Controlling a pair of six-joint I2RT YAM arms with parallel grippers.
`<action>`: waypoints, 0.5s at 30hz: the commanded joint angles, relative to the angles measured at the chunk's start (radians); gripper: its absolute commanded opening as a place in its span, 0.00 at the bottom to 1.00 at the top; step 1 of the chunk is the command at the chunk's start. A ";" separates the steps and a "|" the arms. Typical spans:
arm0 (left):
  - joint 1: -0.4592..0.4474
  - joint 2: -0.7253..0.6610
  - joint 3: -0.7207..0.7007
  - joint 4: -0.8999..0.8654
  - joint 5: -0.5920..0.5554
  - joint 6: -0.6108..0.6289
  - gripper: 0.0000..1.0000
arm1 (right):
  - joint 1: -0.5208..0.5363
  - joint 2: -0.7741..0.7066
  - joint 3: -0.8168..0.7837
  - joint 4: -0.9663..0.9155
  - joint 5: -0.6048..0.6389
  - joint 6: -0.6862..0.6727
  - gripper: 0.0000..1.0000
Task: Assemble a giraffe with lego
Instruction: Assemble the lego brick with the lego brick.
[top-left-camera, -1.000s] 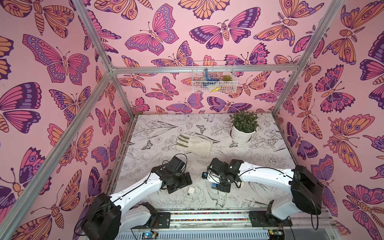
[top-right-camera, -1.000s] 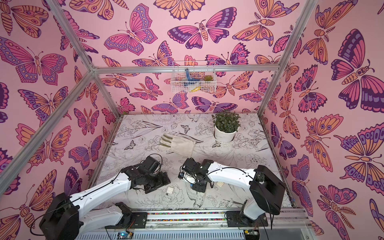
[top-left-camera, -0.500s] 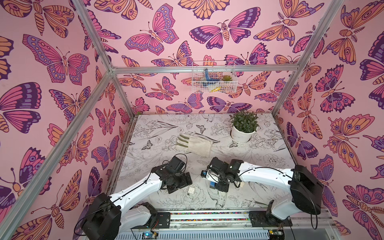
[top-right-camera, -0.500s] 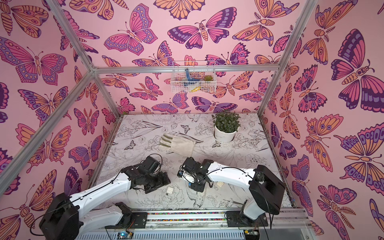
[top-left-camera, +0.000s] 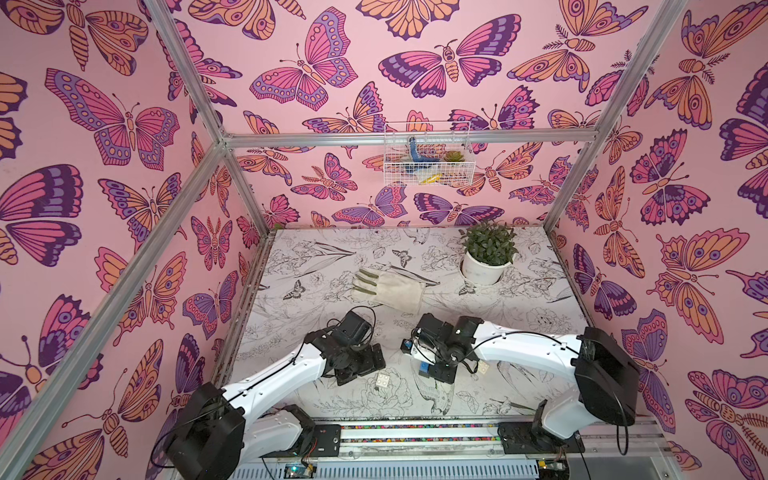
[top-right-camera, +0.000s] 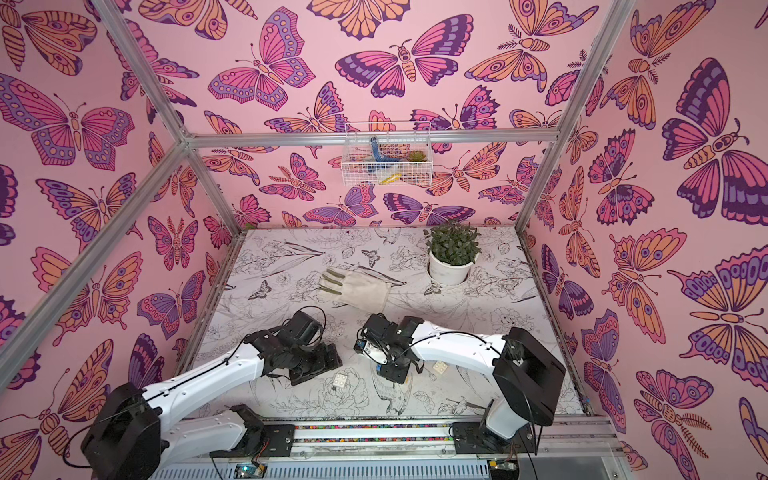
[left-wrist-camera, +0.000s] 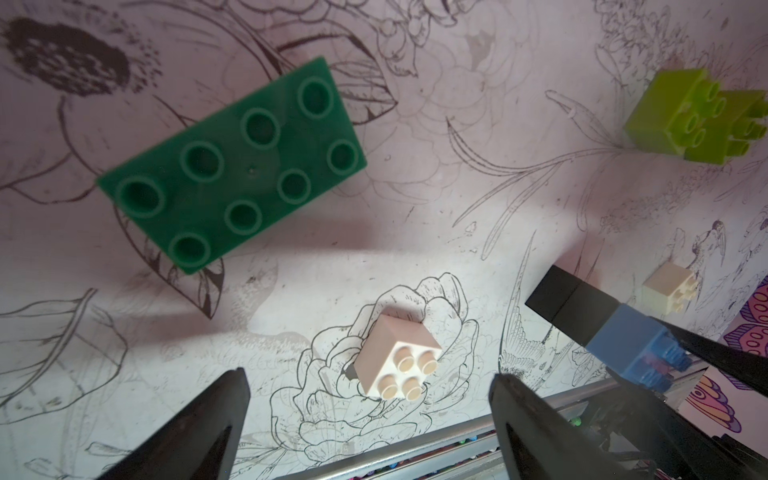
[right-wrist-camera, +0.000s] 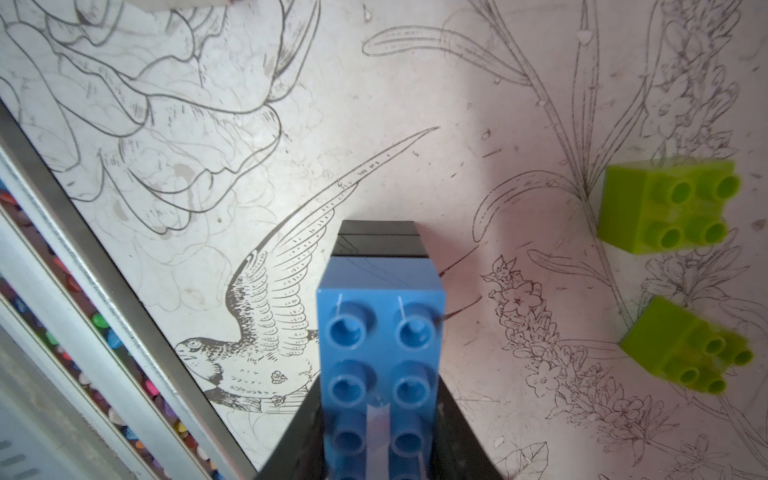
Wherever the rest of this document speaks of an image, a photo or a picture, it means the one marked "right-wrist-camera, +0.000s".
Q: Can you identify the lime green lego brick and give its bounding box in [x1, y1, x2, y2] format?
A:
[597, 159, 741, 255]
[619, 296, 754, 395]

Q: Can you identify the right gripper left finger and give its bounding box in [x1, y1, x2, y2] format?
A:
[256, 378, 327, 480]

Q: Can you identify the blue lego brick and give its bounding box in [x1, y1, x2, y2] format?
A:
[316, 257, 446, 479]

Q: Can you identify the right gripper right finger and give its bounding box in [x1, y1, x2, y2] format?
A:
[430, 378, 503, 480]

